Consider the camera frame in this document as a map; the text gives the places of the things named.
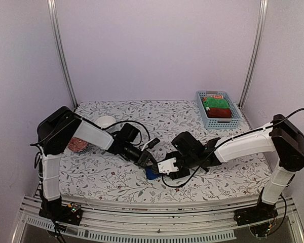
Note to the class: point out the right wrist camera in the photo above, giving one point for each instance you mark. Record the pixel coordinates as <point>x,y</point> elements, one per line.
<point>168,166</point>

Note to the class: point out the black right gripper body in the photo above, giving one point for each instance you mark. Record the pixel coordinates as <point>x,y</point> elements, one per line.
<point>189,161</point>

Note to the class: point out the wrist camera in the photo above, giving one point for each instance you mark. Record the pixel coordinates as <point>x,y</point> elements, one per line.
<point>168,166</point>
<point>150,144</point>

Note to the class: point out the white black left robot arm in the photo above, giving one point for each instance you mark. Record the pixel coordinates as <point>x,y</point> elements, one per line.
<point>57,130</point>

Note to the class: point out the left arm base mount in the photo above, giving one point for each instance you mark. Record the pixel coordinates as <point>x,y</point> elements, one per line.
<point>56,212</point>

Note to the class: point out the blue towel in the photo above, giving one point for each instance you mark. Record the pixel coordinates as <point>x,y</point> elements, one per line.
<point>150,175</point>

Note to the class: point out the orange patterned rolled towel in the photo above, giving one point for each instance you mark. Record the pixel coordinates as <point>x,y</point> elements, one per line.
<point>214,97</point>

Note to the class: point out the light blue plastic basket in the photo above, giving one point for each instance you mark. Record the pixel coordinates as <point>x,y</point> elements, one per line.
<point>218,123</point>

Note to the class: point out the dark red towel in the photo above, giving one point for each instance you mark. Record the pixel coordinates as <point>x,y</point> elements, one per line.
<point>219,113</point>

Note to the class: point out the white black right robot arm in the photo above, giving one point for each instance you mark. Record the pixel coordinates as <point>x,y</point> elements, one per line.
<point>279,139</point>

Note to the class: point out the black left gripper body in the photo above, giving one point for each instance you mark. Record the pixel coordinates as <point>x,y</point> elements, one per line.
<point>132,157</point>

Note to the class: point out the aluminium front table rail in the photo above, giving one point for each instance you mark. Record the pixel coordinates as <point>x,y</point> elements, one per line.
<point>202,221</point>

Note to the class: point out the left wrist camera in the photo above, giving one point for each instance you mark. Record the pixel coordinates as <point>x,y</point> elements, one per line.
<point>150,144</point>

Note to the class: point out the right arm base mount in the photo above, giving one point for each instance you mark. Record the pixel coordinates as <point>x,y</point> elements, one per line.
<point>255,214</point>

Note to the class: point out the right aluminium frame post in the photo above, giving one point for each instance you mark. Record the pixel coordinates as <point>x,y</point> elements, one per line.
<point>262,13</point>

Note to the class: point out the green rolled towel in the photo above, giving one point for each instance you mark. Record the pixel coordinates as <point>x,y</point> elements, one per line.
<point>215,103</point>

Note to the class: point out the left aluminium frame post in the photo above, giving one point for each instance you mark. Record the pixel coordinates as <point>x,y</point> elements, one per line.
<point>60,50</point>

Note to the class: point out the aluminium frame post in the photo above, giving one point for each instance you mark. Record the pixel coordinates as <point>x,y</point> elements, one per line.
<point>60,50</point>
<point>262,13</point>

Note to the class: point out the white bowl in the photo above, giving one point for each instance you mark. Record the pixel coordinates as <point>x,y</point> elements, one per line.
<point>105,121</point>

